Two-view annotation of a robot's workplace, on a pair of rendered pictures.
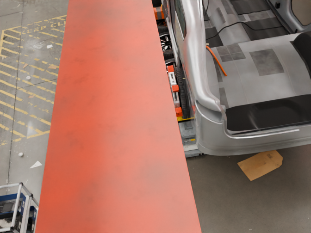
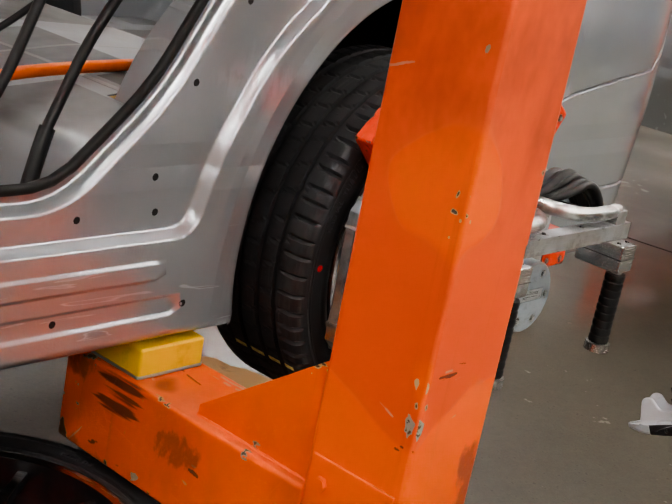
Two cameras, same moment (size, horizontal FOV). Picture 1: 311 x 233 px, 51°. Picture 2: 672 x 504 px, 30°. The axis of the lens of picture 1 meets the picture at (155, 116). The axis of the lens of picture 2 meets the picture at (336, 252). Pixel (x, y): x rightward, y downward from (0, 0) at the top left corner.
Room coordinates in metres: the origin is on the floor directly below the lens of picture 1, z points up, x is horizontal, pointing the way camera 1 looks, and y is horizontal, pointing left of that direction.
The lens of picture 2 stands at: (4.77, 0.84, 1.48)
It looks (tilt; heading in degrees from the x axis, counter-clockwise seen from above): 17 degrees down; 217
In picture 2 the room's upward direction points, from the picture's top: 11 degrees clockwise
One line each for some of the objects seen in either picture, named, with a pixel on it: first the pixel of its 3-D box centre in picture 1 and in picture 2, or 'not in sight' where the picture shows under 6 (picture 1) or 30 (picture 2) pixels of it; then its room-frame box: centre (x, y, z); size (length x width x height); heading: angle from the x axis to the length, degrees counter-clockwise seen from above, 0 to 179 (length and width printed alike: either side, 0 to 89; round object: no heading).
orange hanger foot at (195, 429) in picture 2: not in sight; (217, 392); (3.46, -0.32, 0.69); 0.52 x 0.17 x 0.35; 89
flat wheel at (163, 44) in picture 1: (169, 47); not in sight; (4.58, -0.44, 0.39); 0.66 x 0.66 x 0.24
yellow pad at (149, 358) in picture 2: not in sight; (145, 342); (3.46, -0.49, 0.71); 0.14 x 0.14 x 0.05; 89
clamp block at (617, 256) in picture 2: not in sight; (605, 250); (2.79, -0.07, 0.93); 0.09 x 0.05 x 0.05; 89
